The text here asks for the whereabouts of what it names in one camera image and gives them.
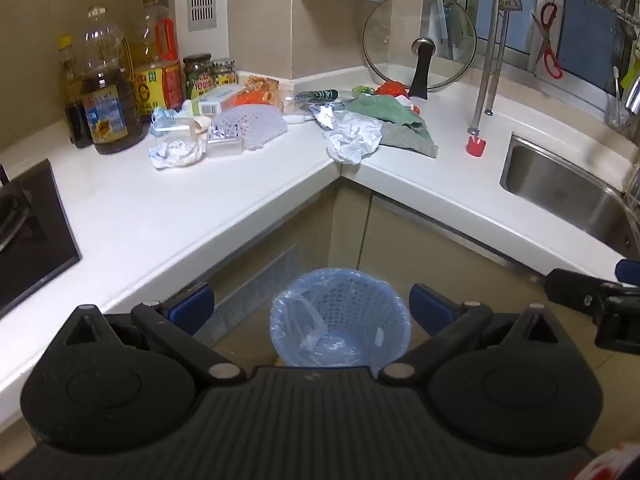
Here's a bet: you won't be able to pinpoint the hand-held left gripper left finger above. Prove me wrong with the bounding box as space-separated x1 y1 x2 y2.
62 282 247 387

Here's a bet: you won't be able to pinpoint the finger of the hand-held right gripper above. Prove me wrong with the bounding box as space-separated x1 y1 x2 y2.
544 268 608 317
616 258 640 285

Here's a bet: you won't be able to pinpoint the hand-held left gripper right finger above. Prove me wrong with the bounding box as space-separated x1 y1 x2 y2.
377 282 563 386

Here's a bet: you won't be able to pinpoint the blue mesh waste basket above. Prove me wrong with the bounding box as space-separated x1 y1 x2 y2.
270 267 412 368

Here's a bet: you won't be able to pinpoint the large white paper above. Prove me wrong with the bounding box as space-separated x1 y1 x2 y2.
325 110 383 165

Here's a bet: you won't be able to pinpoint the white bubble wrap sheet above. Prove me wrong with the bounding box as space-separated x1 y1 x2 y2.
209 104 290 152

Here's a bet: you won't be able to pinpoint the white green medicine box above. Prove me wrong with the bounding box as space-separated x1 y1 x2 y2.
190 85 248 116

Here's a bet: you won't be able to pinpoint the silver cabinet vent grille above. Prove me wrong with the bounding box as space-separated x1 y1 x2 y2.
207 244 301 346

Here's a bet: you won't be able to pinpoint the stainless steel sink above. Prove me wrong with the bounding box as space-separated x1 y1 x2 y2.
500 131 640 261

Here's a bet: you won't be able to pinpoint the crumpled white tissue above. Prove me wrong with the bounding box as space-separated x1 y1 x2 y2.
148 137 207 170

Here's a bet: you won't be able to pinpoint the clear glass cup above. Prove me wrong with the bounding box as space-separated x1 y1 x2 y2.
604 95 632 130

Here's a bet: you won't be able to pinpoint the small clear plastic box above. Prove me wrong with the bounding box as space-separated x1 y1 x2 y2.
206 125 242 159

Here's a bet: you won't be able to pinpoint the chrome faucet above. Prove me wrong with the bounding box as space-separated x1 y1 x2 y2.
622 50 640 116

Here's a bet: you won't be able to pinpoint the clear plastic cup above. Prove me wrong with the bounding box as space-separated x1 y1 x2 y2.
152 121 197 145

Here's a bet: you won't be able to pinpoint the black gas stove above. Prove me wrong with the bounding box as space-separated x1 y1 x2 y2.
0 159 82 318

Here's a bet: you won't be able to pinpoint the green dish cloth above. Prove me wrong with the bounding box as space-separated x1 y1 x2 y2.
345 94 439 158

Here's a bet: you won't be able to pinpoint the blue face mask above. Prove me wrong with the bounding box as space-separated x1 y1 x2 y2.
150 106 193 133

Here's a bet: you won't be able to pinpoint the large oil bottle blue label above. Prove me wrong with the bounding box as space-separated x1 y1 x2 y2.
70 6 146 156

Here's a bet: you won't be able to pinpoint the clear plastic wrapper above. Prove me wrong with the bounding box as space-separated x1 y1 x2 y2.
310 102 347 129

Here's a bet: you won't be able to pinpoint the dark sauce bottle yellow cap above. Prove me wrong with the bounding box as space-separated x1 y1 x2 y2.
56 36 96 150

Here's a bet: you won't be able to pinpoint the sauce jar dark lid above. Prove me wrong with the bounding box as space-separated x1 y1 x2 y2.
182 53 215 101

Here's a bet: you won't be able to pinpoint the crumpled orange snack wrapper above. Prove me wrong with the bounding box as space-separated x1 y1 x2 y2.
245 76 280 103

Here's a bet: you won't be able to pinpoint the small jar checkered lid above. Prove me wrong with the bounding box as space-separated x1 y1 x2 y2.
211 58 237 88

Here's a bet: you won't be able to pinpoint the dark green sachet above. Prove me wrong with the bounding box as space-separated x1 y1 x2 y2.
295 89 340 103

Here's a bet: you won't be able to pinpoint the steel dish rack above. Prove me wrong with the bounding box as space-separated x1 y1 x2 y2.
467 0 640 158

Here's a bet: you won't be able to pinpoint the window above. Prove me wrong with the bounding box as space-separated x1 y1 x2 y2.
467 0 640 111

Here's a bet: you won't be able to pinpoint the glass pot lid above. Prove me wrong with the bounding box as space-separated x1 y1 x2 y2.
362 0 477 100

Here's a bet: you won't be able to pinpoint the large bottle red handle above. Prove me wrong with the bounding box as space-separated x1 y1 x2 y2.
127 0 185 116

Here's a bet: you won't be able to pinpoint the red handled scissors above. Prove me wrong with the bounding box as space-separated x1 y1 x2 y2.
531 2 564 80

